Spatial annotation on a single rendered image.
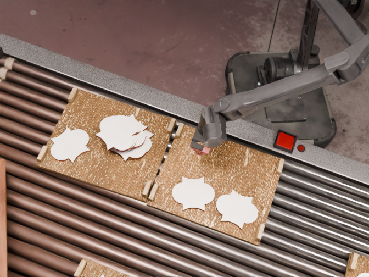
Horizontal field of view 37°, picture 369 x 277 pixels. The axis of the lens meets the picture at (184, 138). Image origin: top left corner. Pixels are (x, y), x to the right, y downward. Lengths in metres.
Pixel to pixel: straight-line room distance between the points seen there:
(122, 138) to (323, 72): 0.73
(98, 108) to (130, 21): 1.56
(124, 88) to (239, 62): 1.13
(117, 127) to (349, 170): 0.87
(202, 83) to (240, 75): 0.32
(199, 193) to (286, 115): 1.17
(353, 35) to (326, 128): 1.40
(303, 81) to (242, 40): 1.92
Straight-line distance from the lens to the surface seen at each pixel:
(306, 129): 3.01
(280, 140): 2.12
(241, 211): 1.94
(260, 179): 2.02
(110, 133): 1.97
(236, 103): 1.73
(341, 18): 1.75
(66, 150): 2.02
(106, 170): 1.98
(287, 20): 3.76
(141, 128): 2.01
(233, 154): 2.04
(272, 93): 1.70
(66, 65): 2.26
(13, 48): 2.34
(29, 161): 2.05
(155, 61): 3.41
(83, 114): 2.10
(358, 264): 2.01
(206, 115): 1.77
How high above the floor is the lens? 2.72
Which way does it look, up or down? 61 degrees down
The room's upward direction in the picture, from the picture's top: 10 degrees clockwise
